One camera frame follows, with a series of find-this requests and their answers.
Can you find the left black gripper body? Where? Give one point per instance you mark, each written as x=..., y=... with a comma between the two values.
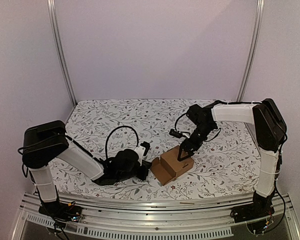
x=146, y=168

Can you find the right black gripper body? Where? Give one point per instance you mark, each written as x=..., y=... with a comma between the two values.
x=189, y=145

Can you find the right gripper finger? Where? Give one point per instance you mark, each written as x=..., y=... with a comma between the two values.
x=187, y=155
x=180, y=155

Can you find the brown cardboard box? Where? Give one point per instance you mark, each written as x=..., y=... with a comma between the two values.
x=167, y=168

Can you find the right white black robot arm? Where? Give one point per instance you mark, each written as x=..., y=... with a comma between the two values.
x=270, y=132

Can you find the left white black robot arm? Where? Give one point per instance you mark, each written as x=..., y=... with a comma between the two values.
x=45, y=142

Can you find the floral patterned table mat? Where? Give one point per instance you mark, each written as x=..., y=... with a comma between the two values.
x=227, y=163

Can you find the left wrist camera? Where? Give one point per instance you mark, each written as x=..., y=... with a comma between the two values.
x=142, y=150

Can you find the aluminium front rail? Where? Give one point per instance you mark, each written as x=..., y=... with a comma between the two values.
x=195, y=219

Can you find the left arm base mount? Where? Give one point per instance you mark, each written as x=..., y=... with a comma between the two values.
x=65, y=212

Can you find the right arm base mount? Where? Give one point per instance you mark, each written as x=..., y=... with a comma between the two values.
x=252, y=210

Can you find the right aluminium frame post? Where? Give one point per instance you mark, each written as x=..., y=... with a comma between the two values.
x=252, y=49

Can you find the aluminium frame post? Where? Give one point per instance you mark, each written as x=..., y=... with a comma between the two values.
x=51, y=6
x=252, y=49

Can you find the left aluminium frame post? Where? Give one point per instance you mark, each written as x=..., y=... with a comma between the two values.
x=51, y=6

